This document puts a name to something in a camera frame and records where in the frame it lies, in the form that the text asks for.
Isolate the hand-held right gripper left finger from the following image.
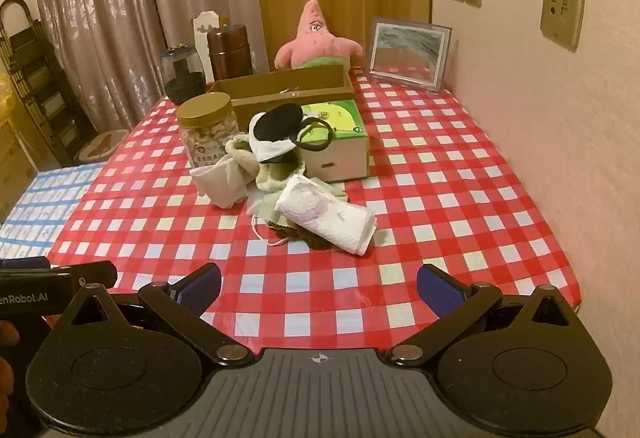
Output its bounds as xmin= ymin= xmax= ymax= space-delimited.
xmin=59 ymin=262 xmax=255 ymax=367

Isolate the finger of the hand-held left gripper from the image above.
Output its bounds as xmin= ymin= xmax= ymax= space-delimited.
xmin=70 ymin=261 xmax=119 ymax=293

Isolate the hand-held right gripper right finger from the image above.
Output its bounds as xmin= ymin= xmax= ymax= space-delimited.
xmin=386 ymin=262 xmax=585 ymax=367

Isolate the dark brown fuzzy cloth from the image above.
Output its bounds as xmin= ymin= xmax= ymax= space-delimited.
xmin=269 ymin=217 xmax=333 ymax=252

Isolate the pale yellow towel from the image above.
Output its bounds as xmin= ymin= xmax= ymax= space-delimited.
xmin=224 ymin=132 xmax=347 ymax=199

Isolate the frosted plastic drawstring bag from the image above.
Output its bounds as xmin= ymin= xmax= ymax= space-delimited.
xmin=274 ymin=175 xmax=377 ymax=255

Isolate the white and black face mask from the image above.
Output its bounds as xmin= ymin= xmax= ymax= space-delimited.
xmin=248 ymin=104 xmax=334 ymax=165

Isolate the cardboard box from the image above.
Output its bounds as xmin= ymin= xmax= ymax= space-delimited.
xmin=206 ymin=64 xmax=356 ymax=129

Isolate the person's left hand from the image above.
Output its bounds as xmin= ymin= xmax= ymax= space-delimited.
xmin=0 ymin=319 xmax=22 ymax=419

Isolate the blue checked cloth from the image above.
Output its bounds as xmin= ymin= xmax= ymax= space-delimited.
xmin=0 ymin=163 xmax=107 ymax=263

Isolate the red checked tablecloth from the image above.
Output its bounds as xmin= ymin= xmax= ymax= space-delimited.
xmin=50 ymin=72 xmax=584 ymax=355

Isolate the beige plastic basin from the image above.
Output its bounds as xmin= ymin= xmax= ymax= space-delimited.
xmin=79 ymin=129 xmax=132 ymax=165

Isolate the cashew jar with gold lid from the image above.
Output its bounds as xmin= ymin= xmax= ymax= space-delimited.
xmin=177 ymin=92 xmax=239 ymax=169

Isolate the green tissue box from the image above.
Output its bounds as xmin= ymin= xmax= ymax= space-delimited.
xmin=299 ymin=100 xmax=371 ymax=181

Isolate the yellow plastic bag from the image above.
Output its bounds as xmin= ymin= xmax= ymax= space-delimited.
xmin=0 ymin=72 xmax=18 ymax=119

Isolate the glass jar with dark lid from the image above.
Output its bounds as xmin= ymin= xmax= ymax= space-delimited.
xmin=160 ymin=44 xmax=206 ymax=106

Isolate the brown metal thermos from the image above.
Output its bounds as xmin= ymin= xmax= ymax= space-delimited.
xmin=206 ymin=24 xmax=253 ymax=81

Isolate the framed sand picture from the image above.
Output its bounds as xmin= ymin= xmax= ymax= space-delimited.
xmin=366 ymin=18 xmax=454 ymax=93

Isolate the black folding step ladder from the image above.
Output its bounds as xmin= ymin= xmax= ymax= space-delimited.
xmin=0 ymin=0 xmax=98 ymax=166

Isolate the beige patterned curtain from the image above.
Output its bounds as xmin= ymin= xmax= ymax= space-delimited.
xmin=30 ymin=0 xmax=257 ymax=131

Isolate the white wooden chair back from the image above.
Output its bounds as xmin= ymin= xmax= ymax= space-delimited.
xmin=192 ymin=10 xmax=221 ymax=68

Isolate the pink starfish plush toy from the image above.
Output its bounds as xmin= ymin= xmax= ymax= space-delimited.
xmin=274 ymin=0 xmax=364 ymax=71

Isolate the beige wall outlet panel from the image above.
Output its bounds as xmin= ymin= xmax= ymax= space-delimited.
xmin=539 ymin=0 xmax=586 ymax=52

